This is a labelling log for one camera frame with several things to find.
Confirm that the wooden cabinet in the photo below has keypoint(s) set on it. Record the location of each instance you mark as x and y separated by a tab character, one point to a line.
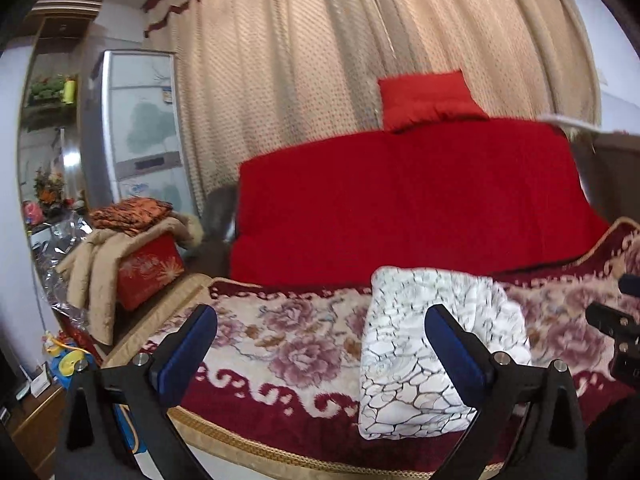
40	420

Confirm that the red pillow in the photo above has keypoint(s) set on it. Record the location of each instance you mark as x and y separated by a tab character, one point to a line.
425	97

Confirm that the red blanket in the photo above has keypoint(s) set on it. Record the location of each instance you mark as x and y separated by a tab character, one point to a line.
400	200

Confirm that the orange patterned cloth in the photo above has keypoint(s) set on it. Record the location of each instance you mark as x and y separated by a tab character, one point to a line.
130	215

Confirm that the blue and yellow toy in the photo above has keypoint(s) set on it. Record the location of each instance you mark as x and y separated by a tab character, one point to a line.
70	360

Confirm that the beige dotted curtain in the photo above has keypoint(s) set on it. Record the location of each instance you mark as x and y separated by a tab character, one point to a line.
300	60

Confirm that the wooden display shelf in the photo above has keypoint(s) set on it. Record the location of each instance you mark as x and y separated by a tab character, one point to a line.
60	20

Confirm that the red gift box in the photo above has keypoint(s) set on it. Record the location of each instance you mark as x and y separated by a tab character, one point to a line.
150	270

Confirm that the white crackle-patterned coat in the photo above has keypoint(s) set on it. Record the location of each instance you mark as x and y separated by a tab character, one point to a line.
400	310

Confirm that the dark leather sofa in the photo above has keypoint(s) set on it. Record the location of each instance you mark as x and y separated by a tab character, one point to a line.
217	230

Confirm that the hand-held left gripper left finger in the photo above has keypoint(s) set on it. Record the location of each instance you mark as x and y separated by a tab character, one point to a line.
185	355

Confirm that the beige quilted coat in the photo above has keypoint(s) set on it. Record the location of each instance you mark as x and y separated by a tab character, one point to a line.
95	270

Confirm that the yellow bottle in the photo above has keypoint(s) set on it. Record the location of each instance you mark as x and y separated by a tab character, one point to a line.
70	90

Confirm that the clear plastic wrapping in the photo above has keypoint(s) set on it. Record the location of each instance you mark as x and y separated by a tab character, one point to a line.
65	245

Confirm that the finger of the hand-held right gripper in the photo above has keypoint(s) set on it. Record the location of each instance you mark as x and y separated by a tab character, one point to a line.
607	320
630	285

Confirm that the artificial flower bouquet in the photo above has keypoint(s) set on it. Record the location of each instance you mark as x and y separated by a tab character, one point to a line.
50	190

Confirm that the floral red-bordered blanket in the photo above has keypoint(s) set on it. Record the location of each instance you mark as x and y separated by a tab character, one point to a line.
300	330

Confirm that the silver refrigerator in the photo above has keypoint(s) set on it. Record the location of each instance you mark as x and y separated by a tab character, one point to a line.
145	125

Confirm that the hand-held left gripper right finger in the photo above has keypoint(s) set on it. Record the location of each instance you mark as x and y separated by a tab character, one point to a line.
455	355

